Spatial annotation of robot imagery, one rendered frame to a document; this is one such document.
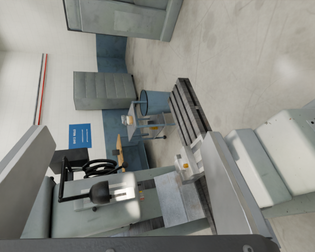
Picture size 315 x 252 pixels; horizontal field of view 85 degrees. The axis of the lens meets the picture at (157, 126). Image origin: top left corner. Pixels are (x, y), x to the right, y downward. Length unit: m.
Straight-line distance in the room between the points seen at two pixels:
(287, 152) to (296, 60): 1.00
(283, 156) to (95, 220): 0.78
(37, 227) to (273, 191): 0.85
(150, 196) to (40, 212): 0.71
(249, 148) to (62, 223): 0.79
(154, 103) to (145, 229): 2.12
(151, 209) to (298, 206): 1.00
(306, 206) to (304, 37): 1.18
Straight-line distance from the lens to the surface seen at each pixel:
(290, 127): 0.86
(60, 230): 0.74
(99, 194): 0.61
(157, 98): 2.96
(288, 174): 0.90
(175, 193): 1.23
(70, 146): 5.64
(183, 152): 0.90
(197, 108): 1.04
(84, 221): 0.73
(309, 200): 1.55
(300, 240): 1.98
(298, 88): 1.71
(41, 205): 0.73
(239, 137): 0.87
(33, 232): 0.72
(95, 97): 5.74
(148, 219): 1.21
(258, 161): 0.87
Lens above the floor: 1.47
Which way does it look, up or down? 20 degrees down
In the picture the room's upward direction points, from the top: 94 degrees counter-clockwise
